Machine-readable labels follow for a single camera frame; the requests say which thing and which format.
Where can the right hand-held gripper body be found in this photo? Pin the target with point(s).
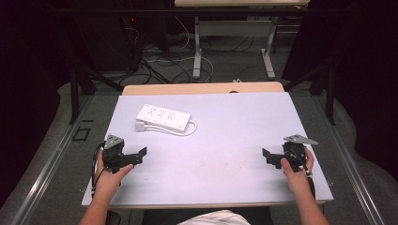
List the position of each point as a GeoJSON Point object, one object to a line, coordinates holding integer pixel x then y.
{"type": "Point", "coordinates": [295, 150]}

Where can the white power plug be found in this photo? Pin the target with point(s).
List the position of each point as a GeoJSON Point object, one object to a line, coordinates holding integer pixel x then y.
{"type": "Point", "coordinates": [140, 126]}

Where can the white power strip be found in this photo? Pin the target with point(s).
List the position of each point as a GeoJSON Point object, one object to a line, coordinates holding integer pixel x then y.
{"type": "Point", "coordinates": [163, 117]}

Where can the dark curtain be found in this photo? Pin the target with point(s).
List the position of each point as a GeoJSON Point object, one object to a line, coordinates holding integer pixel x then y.
{"type": "Point", "coordinates": [366, 78]}
{"type": "Point", "coordinates": [28, 78]}

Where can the grey metal frame desk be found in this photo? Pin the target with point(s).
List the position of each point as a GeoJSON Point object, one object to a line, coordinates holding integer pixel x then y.
{"type": "Point", "coordinates": [234, 28]}

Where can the black metal stand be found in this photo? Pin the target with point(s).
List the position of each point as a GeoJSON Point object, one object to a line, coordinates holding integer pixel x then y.
{"type": "Point", "coordinates": [75, 93]}
{"type": "Point", "coordinates": [330, 93]}

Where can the person's dark trousers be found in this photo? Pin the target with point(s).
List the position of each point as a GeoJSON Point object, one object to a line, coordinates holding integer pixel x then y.
{"type": "Point", "coordinates": [259, 217]}

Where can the person's right hand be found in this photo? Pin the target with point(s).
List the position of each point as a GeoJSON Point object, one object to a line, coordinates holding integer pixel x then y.
{"type": "Point", "coordinates": [297, 179]}

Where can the wooden table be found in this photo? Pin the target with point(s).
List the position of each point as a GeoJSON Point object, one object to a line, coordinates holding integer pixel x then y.
{"type": "Point", "coordinates": [200, 88]}

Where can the person's left hand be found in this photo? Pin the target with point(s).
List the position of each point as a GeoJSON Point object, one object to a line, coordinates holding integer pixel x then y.
{"type": "Point", "coordinates": [108, 182]}

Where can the person's white shirt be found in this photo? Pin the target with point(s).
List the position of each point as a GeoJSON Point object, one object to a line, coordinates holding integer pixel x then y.
{"type": "Point", "coordinates": [216, 218]}

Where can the metal floor rail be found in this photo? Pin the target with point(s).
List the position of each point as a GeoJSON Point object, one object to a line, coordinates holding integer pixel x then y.
{"type": "Point", "coordinates": [47, 168]}
{"type": "Point", "coordinates": [350, 168]}

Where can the black chair part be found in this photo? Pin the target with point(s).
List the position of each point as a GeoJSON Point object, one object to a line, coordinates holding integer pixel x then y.
{"type": "Point", "coordinates": [114, 218]}

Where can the dark equipment cabinet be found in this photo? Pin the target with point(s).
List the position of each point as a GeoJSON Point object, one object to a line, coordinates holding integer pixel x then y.
{"type": "Point", "coordinates": [103, 40]}

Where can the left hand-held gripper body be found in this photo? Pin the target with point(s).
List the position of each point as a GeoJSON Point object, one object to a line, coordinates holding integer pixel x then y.
{"type": "Point", "coordinates": [113, 150]}

